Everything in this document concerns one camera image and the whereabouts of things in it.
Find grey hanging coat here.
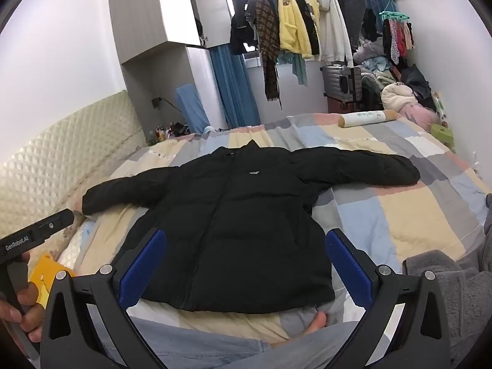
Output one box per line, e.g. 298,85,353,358
315,0,367,43

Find person's grey trouser legs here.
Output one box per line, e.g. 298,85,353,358
131,307,370,369

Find grey ribbed suitcase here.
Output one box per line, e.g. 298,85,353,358
322,65,364,114

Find light blue padded board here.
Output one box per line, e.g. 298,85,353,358
175,85,212,135

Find brown houndstooth scarf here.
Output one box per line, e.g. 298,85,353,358
256,0,283,102

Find pile of mixed clothes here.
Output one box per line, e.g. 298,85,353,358
354,42,435,112

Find black puffer jacket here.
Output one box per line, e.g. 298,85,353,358
82,140,421,315

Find yellow plastic object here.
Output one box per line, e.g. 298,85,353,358
29,256,75,308

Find white hanging sweater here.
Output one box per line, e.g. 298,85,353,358
317,0,352,64

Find black hanging jacket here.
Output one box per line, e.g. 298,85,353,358
229,0,258,56

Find patchwork pastel bed quilt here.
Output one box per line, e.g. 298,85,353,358
58,112,492,354

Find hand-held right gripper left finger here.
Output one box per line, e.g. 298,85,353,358
38,228,170,369

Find cream plush cushion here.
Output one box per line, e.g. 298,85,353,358
380,82,418,110

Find cream quilted headboard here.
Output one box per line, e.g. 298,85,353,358
0,90,149,239

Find green round object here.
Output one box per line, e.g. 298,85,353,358
430,123,454,150

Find pink plush cushion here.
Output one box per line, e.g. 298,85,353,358
398,104,439,127

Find blue window curtain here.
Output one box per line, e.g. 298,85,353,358
209,44,262,129

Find yellow fleece jacket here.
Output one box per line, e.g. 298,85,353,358
272,0,319,60

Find rolled white mat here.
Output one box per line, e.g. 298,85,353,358
338,109,400,128

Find teal hanging cloth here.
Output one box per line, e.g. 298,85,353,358
277,52,308,87

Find person's left hand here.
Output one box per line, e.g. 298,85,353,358
0,282,44,343

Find grey tall wardrobe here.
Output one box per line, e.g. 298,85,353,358
107,0,227,131

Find group of bedside bottles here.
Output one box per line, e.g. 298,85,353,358
154,121,189,143

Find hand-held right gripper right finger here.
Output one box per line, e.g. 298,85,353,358
325,228,451,369

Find green clip hanger with socks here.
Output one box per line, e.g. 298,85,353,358
379,0,416,66

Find person's grey fleece clothing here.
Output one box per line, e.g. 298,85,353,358
402,192,492,358

